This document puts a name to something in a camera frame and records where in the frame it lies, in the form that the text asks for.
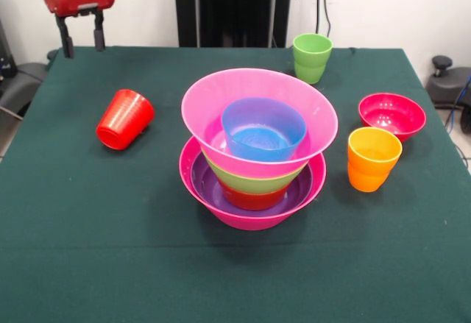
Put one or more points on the red cup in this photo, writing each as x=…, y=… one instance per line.
x=123, y=120

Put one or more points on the large pink bowl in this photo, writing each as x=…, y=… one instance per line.
x=206, y=98
x=250, y=221

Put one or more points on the purple bowl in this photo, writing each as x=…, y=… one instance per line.
x=206, y=190

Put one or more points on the blue bowl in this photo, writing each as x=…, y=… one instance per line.
x=263, y=142

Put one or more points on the light green bowl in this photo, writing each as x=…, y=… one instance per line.
x=254, y=185

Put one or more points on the orange-red bowl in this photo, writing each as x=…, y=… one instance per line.
x=254, y=201

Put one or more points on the light green cup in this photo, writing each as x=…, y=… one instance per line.
x=312, y=62

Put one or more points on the dark green tablecloth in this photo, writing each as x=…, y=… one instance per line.
x=147, y=264

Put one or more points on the orange cup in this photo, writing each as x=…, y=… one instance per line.
x=373, y=165

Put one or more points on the small magenta bowl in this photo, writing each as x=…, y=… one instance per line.
x=393, y=117

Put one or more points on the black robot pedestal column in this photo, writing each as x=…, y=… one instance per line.
x=228, y=6

